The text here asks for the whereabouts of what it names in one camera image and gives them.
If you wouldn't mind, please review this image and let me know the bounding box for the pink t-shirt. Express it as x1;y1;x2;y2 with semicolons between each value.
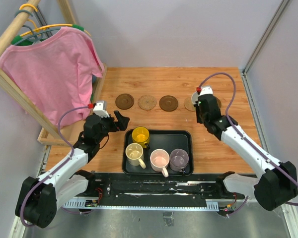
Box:
0;27;104;127

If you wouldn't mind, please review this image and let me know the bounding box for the cream yellow mug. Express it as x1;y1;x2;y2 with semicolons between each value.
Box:
125;143;146;169

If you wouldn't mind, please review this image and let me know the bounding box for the yellow clothes hanger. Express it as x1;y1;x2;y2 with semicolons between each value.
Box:
31;0;91;37

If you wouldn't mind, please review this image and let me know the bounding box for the pale green octagonal mug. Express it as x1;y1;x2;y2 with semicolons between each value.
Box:
191;92;200;105

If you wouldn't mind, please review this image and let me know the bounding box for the grey clothes hanger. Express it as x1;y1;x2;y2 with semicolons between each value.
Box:
13;5;62;46

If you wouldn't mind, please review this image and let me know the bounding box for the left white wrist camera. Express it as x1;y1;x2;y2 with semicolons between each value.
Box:
93;101;109;118

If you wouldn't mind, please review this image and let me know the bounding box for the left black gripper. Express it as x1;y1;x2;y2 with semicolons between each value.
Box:
96;110;129;143

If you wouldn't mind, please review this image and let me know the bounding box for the pink mug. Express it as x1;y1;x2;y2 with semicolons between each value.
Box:
149;149;170;178

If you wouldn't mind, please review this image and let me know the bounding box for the white slotted cable duct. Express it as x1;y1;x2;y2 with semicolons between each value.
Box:
63;196;219;212

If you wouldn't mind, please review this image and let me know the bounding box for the woven rattan coaster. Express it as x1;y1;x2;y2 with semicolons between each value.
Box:
184;97;195;112
138;95;156;111

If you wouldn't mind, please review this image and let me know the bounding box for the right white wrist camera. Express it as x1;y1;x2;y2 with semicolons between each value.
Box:
199;86;213;96

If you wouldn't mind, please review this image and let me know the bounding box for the aluminium corner post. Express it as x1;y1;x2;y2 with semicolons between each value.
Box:
242;0;292;74

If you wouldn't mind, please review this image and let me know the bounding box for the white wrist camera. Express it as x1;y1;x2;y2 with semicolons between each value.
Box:
93;101;109;118
199;86;213;96

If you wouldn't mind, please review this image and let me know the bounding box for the yellow glass mug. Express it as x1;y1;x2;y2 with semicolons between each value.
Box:
132;126;150;149

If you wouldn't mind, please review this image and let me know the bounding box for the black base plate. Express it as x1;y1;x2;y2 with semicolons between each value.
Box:
75;173;244;205

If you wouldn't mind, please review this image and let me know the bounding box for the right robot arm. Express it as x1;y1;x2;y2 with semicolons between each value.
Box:
191;93;298;211

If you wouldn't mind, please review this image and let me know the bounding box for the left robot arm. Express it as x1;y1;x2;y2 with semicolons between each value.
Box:
15;111;130;228

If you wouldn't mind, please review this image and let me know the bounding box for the brown wooden coaster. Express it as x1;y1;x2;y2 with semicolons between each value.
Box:
159;95;178;112
115;93;134;110
216;97;222;108

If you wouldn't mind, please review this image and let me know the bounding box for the wooden clothes rack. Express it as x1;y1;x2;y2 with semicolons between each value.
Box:
0;0;107;146

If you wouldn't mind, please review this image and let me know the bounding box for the black plastic tray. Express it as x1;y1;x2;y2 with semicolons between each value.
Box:
122;129;194;177

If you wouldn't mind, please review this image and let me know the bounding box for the purple mug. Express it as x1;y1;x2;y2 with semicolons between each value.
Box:
169;149;189;174

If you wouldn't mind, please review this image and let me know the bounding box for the green clothes hanger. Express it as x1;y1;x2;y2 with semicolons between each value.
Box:
10;24;86;46

